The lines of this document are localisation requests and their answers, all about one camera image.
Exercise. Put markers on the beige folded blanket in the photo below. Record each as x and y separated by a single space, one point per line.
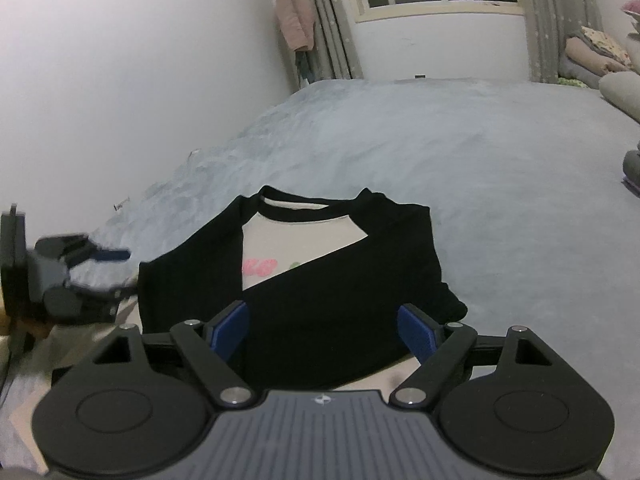
587 55

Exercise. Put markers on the dark hanging clothing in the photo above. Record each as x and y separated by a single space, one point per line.
305 67

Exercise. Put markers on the grey bed blanket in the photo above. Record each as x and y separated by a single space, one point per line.
450 160

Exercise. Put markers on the grey folded clothes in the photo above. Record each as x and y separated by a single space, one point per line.
633 165

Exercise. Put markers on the pink hanging jacket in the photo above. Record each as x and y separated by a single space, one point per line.
295 10

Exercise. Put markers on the floral pillow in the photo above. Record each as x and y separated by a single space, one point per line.
607 42

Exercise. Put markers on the grey folded blanket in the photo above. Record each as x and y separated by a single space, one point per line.
575 72

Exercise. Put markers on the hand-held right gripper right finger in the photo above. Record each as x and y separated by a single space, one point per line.
415 330

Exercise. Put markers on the grey curtain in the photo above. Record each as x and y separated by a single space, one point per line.
555 25
332 25

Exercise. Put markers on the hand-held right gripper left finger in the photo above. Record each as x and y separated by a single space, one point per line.
230 327

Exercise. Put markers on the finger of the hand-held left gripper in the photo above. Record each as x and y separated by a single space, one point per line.
85 305
110 256

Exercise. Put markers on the purple folded cloth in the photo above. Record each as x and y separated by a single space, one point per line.
632 187

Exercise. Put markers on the cream and black sweatshirt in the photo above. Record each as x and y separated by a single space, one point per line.
325 285

